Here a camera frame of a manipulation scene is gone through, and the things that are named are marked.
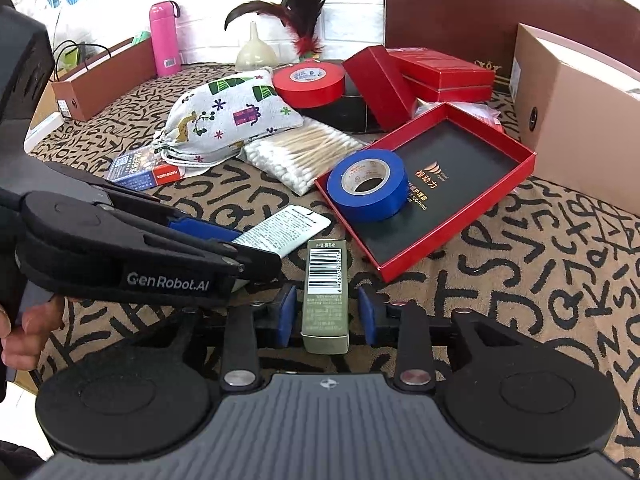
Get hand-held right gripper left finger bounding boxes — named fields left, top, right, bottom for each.
left=141, top=284, right=299, bottom=394

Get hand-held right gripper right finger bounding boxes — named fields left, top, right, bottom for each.
left=358, top=285, right=507, bottom=391

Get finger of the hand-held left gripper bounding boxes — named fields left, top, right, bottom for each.
left=45, top=161, right=242, bottom=247
left=145, top=232, right=284, bottom=287

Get olive green small box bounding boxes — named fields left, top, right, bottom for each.
left=300, top=239, right=351, bottom=356

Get white label packet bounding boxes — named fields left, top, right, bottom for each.
left=232, top=206, right=333, bottom=261

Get blue playing card box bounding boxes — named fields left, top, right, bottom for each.
left=105, top=149, right=186, bottom=191

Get printed drawstring cloth bag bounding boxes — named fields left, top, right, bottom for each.
left=159, top=67, right=305, bottom=168

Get red tape roll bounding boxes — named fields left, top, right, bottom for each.
left=272, top=64, right=346, bottom=109

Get pinkish brown cardboard box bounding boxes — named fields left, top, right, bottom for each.
left=509, top=22, right=640, bottom=216

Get person's left hand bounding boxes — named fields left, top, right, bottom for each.
left=0, top=297, right=68, bottom=377

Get white flat box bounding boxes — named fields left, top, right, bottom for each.
left=22, top=111, right=64, bottom=142

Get blue tape roll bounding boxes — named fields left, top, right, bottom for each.
left=327, top=149, right=411, bottom=223

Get cotton swab pack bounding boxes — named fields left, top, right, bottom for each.
left=242, top=119, right=368, bottom=197

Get letter printed brown blanket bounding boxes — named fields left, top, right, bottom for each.
left=27, top=62, right=640, bottom=466

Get long brown paper box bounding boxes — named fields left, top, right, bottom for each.
left=51, top=35, right=156, bottom=122

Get black flat box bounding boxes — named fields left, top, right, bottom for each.
left=310, top=59, right=391, bottom=135

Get green packet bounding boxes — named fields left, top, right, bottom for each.
left=56, top=42, right=96, bottom=75

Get cream plastic funnel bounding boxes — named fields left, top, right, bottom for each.
left=235, top=21, right=273, bottom=73

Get red shallow box tray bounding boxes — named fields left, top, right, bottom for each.
left=315, top=102, right=537, bottom=283

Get pink bottle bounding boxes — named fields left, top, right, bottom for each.
left=149, top=1, right=183, bottom=77

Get stacked red boxes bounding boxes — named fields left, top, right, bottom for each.
left=342, top=45, right=418, bottom=131

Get dark red feather toy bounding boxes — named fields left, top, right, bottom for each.
left=224, top=0, right=371, bottom=58

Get clear plastic bag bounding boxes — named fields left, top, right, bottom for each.
left=415, top=99, right=503, bottom=133

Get brown headboard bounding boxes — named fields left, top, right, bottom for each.
left=382, top=0, right=640, bottom=86

